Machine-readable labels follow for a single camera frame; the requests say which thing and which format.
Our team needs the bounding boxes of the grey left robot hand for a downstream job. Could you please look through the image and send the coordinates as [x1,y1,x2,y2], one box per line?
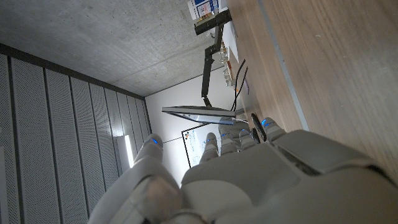
[88,117,398,224]

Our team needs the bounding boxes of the white wipes canister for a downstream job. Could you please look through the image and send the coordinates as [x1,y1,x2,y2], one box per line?
[187,0,220,20]

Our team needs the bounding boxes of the flat computer monitor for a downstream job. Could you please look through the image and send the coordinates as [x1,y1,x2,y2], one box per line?
[161,105,238,126]

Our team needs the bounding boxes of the ceiling strip light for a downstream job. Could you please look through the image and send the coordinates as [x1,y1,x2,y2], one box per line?
[123,134,135,169]

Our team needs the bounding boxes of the white paper sheet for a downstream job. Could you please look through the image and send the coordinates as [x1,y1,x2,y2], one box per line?
[221,21,239,63]

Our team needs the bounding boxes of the black remote control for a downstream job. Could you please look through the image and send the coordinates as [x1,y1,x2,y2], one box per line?
[250,113,267,143]

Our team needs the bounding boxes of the whiteboard with black frame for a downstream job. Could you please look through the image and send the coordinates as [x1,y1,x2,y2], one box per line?
[181,123,223,169]

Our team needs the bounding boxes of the black monitor cables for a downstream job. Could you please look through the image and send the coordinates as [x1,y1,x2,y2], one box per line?
[230,58,249,112]

